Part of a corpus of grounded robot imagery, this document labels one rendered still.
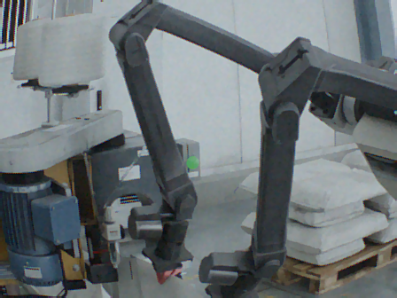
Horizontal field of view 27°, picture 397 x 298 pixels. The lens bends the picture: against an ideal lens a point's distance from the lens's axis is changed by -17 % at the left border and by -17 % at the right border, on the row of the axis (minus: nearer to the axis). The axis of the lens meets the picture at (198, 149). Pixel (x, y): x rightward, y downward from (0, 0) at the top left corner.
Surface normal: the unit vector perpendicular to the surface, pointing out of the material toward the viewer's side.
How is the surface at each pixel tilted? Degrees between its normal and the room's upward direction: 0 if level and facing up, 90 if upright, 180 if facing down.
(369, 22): 90
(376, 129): 40
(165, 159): 102
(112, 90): 90
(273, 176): 125
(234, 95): 90
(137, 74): 111
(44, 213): 90
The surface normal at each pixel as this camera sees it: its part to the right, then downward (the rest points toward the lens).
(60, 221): 0.84, 0.07
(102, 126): 0.94, 0.04
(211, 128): 0.52, 0.14
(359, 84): 0.15, 0.66
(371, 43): -0.85, 0.13
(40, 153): 0.69, 0.11
